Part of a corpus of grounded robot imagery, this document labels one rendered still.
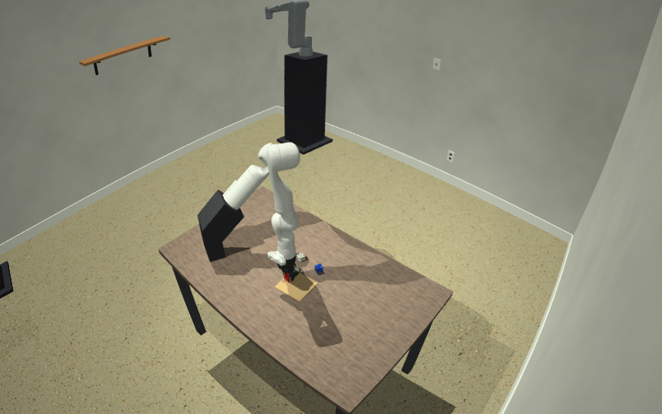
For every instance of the pale yellow flat mat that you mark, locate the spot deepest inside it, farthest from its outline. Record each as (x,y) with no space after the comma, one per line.
(298,288)

